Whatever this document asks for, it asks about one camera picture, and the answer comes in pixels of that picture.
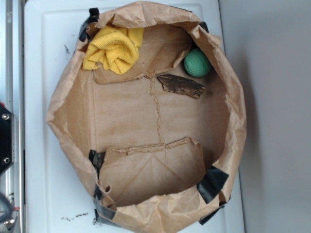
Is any yellow cloth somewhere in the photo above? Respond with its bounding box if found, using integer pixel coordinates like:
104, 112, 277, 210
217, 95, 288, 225
82, 26, 144, 75

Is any brown paper bag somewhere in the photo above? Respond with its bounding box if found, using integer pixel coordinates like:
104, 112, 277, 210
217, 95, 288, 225
47, 1, 246, 233

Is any dark wood bark piece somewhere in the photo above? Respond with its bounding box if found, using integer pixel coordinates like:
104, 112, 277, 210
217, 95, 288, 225
157, 73, 206, 99

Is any green textured ball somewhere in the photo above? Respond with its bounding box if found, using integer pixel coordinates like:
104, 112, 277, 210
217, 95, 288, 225
184, 48, 212, 78

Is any black mounting plate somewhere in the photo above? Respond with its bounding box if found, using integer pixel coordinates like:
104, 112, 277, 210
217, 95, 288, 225
0, 102, 14, 176

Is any aluminium frame rail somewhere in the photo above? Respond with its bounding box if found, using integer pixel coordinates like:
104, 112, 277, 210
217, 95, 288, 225
0, 0, 27, 233

